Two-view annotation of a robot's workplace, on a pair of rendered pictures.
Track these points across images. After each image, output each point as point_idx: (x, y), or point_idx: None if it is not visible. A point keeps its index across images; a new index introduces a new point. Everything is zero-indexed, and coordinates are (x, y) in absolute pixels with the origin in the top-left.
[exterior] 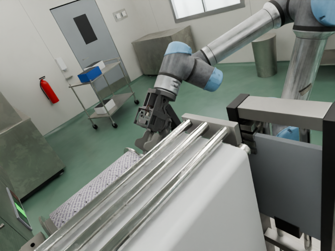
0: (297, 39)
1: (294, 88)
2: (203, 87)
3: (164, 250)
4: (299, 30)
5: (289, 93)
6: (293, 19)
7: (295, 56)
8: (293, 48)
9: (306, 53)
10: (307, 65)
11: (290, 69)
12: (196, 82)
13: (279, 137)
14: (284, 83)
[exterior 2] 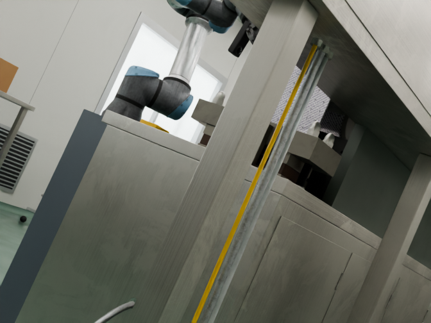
0: (200, 26)
1: (194, 63)
2: (228, 26)
3: None
4: (187, 20)
5: (191, 65)
6: (190, 9)
7: (198, 38)
8: (194, 31)
9: (204, 40)
10: (201, 49)
11: (194, 46)
12: (235, 19)
13: (188, 101)
14: (186, 56)
